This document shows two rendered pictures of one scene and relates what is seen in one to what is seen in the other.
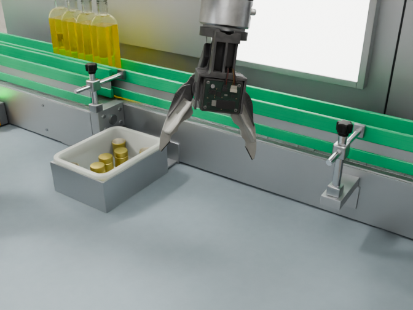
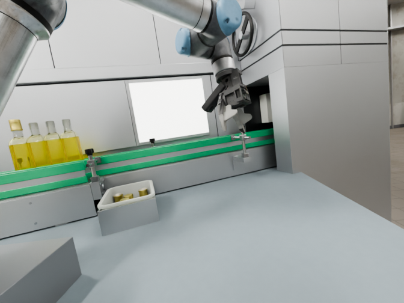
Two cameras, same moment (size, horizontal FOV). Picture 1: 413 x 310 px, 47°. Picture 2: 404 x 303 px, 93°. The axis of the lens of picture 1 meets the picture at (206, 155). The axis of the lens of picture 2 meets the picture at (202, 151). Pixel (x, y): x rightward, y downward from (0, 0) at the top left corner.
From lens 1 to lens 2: 0.75 m
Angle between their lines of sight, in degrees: 52
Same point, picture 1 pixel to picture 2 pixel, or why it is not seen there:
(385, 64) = (214, 124)
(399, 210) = (255, 160)
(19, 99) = not seen: outside the picture
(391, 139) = not seen: hidden behind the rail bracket
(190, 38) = (124, 137)
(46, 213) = (120, 243)
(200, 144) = (165, 177)
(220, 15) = (231, 64)
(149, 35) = (93, 144)
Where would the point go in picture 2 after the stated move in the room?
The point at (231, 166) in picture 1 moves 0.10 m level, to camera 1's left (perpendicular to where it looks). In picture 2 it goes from (185, 180) to (169, 186)
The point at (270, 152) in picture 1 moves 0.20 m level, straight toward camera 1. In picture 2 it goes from (202, 162) to (235, 164)
